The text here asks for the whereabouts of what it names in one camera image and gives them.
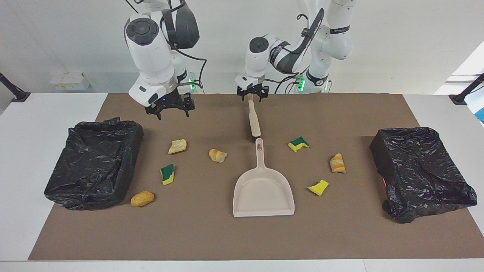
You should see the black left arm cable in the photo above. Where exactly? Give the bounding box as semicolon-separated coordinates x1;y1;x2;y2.
265;66;311;94

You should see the black clamp stand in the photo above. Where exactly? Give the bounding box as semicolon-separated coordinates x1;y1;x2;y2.
0;72;31;103
449;73;484;105

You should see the beige plastic dustpan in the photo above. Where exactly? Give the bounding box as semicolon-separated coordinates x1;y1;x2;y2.
233;138;295;218

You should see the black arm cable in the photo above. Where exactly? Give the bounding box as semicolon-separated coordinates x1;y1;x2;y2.
125;0;208;91
265;66;311;94

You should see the green and yellow sponge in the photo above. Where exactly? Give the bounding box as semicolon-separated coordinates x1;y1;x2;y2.
288;136;310;153
160;164;175;186

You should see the white power strip box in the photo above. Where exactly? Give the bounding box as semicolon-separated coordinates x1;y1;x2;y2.
50;73;90;91

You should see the orange striped croissant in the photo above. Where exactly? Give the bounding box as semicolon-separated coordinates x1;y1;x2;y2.
329;153;347;174

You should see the brown table mat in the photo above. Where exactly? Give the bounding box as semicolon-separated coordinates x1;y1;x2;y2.
28;93;484;261

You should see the peanut shaped bread roll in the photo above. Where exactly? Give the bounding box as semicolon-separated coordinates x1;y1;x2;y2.
130;191;155;207

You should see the beige hand brush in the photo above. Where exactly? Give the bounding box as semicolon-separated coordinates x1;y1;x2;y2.
248;94;262;143

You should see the pale bread chunk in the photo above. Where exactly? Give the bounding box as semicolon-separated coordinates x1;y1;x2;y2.
168;139;188;155

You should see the small striped croissant piece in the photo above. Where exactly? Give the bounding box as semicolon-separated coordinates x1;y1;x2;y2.
209;149;228;164

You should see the plain yellow sponge piece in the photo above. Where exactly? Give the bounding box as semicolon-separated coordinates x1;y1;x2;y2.
307;179;329;196

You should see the black bag lined bin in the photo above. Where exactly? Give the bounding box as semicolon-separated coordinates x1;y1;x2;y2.
44;117;144;211
369;127;478;224

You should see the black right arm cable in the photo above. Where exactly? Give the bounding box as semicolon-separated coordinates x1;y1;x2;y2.
125;0;208;91

